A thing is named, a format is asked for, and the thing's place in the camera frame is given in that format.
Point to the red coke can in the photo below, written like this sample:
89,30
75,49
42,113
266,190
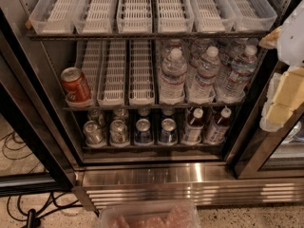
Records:
75,84

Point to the silver can front left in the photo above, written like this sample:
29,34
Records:
94,135

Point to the clear plastic container with food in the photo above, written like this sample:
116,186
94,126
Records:
170,213

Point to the black fridge door left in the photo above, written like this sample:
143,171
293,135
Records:
22,108

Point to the shelf tray three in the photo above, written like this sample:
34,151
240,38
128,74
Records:
134,16
141,81

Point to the middle shelf tray three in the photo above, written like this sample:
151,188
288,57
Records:
141,81

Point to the top shelf tray four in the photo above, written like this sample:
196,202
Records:
174,16

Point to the top shelf tray five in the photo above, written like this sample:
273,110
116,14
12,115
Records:
213,15

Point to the brown drink bottle left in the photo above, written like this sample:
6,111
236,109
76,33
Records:
193,126

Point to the top shelf tray three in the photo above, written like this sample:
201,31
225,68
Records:
134,16

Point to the top shelf tray two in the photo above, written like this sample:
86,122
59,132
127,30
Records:
94,16

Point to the blue can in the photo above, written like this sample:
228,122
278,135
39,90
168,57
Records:
143,134
168,134

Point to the brown drink bottle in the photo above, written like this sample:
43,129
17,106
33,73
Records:
218,126
193,126

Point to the steel fridge base grille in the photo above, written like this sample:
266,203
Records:
204,184

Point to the top shelf tray six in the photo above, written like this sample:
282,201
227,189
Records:
257,15

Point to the front middle water bottle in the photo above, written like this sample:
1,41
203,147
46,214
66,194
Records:
200,88

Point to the front left water bottle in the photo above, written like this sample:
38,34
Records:
172,77

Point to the shelf tray two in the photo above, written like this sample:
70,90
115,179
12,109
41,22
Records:
94,16
111,88

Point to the middle shelf tray two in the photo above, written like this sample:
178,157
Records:
111,88

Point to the water bottle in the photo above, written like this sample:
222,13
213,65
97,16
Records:
240,73
172,77
200,88

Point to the front right water bottle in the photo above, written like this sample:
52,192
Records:
240,73

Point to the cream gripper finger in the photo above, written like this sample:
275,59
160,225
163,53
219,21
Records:
285,94
270,40

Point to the top shelf tray one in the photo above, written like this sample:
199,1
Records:
53,16

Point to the silver can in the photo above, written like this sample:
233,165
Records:
94,135
119,134

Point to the brown drink bottle right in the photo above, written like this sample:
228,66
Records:
218,126

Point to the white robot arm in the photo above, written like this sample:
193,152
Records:
290,44

